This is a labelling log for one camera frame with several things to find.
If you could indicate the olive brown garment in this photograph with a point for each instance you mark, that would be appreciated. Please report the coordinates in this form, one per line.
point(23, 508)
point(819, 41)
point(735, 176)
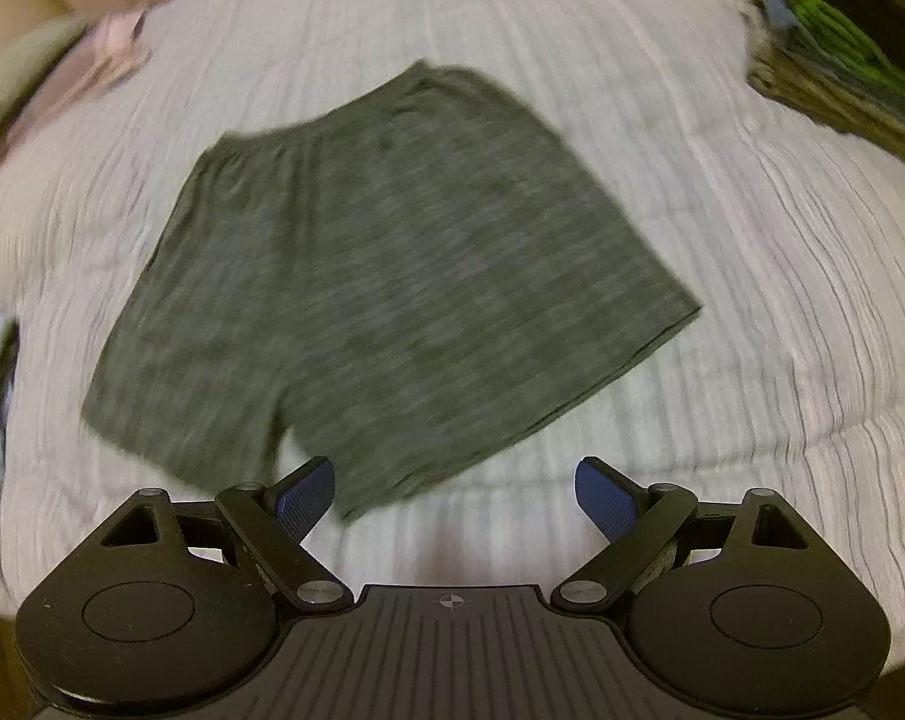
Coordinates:
point(819, 101)

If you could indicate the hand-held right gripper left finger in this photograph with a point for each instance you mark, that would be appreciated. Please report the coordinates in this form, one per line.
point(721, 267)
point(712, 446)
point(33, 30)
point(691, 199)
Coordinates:
point(306, 499)

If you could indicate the green striped garment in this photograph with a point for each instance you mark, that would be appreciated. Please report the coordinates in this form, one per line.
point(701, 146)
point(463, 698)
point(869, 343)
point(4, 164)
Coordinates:
point(842, 37)

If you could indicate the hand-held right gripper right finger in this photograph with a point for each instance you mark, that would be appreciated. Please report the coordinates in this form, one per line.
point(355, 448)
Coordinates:
point(606, 499)

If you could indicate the striped white bed cover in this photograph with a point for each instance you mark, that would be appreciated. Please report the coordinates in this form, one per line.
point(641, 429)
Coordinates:
point(722, 277)

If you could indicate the grey plaid shorts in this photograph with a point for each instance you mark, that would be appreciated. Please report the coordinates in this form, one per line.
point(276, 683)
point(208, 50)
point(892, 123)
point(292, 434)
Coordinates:
point(392, 277)

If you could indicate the green plaid pillow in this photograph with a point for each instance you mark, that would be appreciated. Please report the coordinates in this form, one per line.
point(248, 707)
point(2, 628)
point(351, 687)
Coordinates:
point(17, 75)

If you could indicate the purple pillow with pink border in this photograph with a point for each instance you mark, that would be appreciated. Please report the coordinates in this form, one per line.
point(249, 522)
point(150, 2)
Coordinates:
point(85, 67)

